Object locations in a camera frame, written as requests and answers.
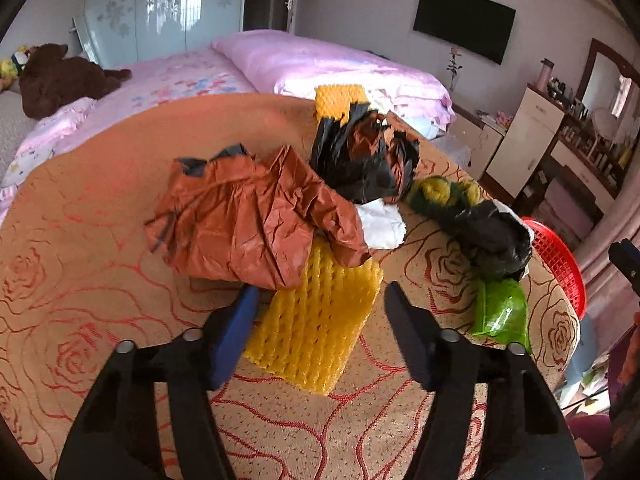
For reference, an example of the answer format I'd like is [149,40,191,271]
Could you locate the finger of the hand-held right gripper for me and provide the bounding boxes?
[609,239,640,297]

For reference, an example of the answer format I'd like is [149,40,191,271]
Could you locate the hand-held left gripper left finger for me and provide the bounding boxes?
[55,285,261,480]

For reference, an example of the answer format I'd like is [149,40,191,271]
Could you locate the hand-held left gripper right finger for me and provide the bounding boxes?
[384,281,586,480]

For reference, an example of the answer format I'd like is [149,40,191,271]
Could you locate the red plastic basket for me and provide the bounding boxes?
[520,216,587,318]

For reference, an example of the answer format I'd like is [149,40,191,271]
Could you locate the large yellow foam net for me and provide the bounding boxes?
[243,235,385,395]

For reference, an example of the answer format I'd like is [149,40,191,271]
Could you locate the green plastic wrapper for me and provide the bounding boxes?
[470,277,532,353]

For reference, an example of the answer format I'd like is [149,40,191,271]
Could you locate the white tissue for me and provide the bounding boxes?
[356,199,407,251]

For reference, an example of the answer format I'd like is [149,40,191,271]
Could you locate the orange-brown plastic bag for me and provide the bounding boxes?
[144,144,373,291]

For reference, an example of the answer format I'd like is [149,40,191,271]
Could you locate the black plastic bag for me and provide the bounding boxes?
[440,199,535,281]

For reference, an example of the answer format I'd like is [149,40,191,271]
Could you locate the green yellow foam net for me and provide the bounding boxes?
[404,175,483,221]

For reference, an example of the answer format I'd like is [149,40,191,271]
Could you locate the person's right forearm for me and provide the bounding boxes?
[609,310,640,433]

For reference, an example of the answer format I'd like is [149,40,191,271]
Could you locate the storage boxes under dresser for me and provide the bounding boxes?
[539,180,597,247]

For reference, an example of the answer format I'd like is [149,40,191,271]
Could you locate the dressing table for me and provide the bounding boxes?
[545,125,626,221]

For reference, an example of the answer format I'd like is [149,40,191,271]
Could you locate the light blue stool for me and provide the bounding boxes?
[560,310,598,392]

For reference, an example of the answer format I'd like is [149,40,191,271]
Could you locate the row of cosmetic bottles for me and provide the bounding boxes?
[547,75,637,177]

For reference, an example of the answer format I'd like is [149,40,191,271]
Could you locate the orange rose-patterned tablecloth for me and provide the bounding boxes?
[0,92,582,480]

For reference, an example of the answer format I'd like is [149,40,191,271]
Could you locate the round white table mirror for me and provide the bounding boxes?
[592,110,621,142]

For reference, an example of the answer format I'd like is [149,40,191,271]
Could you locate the white tall cabinet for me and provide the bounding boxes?
[485,84,566,200]

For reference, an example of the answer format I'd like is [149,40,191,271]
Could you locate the black and orange crumpled bag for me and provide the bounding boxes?
[309,102,422,206]

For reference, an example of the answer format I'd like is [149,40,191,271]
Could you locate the purple stool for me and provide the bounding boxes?
[569,414,617,462]

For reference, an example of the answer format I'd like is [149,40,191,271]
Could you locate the wooden framed dresser mirror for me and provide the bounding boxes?
[575,37,640,128]

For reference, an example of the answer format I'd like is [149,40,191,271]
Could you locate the white nightstand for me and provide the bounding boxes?
[447,102,508,181]

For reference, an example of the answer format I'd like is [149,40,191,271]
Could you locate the light blue folded blanket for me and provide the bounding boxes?
[410,115,447,142]

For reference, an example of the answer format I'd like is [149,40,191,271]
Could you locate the small yellow foam net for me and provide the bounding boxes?
[314,84,368,126]

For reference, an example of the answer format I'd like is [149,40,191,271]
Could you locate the rose in vase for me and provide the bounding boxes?
[446,47,463,92]

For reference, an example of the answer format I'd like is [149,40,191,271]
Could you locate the pink floral bed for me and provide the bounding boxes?
[0,45,261,221]

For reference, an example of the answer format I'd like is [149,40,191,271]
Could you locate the pink printed pillow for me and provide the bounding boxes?
[14,97,97,163]

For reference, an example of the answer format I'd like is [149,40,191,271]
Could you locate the folded pink quilt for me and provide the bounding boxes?
[211,30,457,128]

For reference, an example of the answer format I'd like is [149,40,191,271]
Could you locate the brown teddy bear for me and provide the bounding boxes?
[19,43,133,121]

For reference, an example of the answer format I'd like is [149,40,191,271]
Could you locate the glass flower-patterned wardrobe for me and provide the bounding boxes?
[82,0,249,68]

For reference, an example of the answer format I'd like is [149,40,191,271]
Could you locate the yellow green plush toy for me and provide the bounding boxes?
[0,45,31,92]

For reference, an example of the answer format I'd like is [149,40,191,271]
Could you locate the black wall television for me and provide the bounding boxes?
[413,0,517,66]

